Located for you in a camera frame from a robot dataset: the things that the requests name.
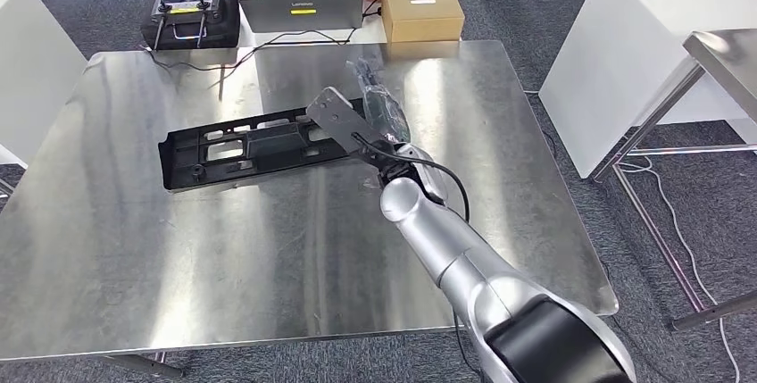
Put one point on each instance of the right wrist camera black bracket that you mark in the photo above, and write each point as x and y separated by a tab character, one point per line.
337	120

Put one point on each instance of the brown cardboard box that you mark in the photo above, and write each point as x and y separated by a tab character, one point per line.
423	13

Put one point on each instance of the black plastic plate bracket part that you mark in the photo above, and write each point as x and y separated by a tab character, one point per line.
266	144

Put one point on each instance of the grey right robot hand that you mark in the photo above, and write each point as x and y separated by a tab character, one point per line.
381	111

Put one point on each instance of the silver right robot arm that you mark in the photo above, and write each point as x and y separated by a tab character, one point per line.
437	232

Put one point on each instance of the grey box yellow label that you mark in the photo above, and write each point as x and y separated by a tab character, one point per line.
296	2

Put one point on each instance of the stainless steel workbench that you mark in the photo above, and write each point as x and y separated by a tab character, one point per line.
177	262
727	55

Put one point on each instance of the white partition block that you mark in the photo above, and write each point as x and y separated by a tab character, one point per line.
29	73
621	43

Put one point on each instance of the black equipment case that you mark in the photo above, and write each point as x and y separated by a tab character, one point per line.
219	25

